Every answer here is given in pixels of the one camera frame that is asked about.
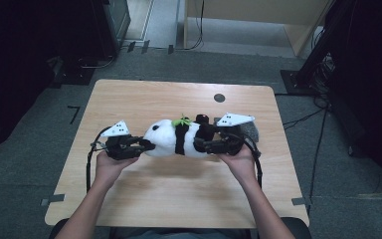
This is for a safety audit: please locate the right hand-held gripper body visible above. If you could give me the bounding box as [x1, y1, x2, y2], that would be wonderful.
[216, 113, 256, 156]

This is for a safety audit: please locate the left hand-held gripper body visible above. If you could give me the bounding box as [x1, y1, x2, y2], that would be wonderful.
[99, 119, 141, 161]

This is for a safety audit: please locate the panda plush toy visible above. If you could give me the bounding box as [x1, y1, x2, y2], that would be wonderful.
[143, 114, 218, 159]

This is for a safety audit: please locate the grey fuzzy toy garment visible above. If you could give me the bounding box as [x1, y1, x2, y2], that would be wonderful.
[213, 117, 261, 143]

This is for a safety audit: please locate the person's left hand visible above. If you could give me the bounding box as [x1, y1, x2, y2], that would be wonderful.
[94, 150, 140, 187]

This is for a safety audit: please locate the person's right hand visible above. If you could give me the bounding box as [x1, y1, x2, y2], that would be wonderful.
[217, 147, 263, 183]

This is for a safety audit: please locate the angled black floor tape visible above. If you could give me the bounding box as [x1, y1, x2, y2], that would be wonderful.
[67, 105, 82, 125]

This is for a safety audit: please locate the grey tape strip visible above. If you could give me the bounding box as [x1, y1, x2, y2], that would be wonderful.
[40, 193, 66, 207]
[291, 196, 312, 206]

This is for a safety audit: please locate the black stand base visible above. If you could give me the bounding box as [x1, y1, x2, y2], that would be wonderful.
[51, 54, 117, 88]

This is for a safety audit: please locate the person's grey clothing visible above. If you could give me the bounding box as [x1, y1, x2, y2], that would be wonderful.
[107, 227, 252, 239]

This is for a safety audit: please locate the black metal stand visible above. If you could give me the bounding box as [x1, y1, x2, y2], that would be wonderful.
[280, 0, 356, 98]

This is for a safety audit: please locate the black monitor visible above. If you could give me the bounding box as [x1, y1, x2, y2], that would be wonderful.
[91, 0, 132, 58]

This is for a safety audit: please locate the dark curtain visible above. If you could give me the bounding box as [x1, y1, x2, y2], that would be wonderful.
[0, 0, 96, 157]
[324, 0, 382, 197]

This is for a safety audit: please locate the light wooden desk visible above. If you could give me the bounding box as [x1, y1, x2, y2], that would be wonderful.
[182, 0, 332, 58]

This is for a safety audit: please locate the left hand-held gripper cable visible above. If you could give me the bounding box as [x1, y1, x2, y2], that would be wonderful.
[85, 125, 112, 193]

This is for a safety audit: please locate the hand-held gripper cable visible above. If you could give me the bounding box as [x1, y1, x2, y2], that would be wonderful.
[85, 125, 112, 193]
[242, 135, 264, 189]

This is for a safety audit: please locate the right hand-held gripper cable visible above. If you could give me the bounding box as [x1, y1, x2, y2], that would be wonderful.
[242, 135, 264, 189]

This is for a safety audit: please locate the black floor cable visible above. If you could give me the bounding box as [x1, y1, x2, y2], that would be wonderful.
[282, 108, 326, 131]
[306, 108, 329, 217]

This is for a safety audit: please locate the black hanging cable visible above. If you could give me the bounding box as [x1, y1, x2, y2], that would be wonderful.
[175, 0, 205, 52]

